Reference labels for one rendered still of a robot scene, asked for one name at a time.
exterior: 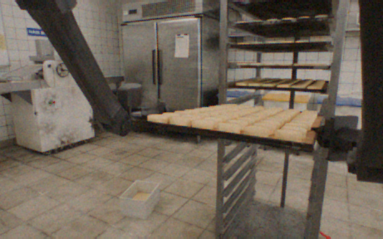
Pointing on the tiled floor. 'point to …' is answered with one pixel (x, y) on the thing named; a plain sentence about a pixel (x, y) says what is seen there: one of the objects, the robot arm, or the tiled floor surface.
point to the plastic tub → (139, 199)
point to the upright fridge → (179, 12)
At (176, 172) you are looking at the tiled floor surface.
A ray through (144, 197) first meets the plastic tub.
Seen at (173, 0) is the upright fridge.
